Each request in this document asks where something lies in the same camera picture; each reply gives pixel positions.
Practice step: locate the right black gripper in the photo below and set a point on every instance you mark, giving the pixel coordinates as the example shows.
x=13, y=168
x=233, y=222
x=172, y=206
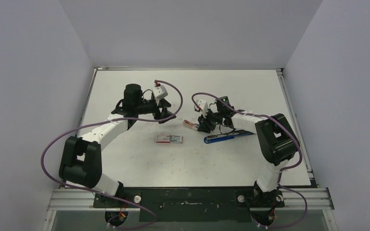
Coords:
x=204, y=121

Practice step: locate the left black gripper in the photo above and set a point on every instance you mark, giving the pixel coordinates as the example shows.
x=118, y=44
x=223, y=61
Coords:
x=163, y=105

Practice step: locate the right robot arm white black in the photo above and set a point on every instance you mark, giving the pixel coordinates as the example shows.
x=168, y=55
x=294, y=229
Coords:
x=278, y=143

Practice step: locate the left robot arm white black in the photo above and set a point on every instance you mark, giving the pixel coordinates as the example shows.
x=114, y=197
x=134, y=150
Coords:
x=81, y=161

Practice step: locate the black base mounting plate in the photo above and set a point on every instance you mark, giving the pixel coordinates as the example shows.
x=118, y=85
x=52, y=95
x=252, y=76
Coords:
x=194, y=204

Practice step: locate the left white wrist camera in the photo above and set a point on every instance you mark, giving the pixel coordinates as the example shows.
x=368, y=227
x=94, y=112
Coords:
x=159, y=92

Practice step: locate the aluminium frame rail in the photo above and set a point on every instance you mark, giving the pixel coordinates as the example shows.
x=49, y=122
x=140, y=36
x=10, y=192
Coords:
x=68, y=199

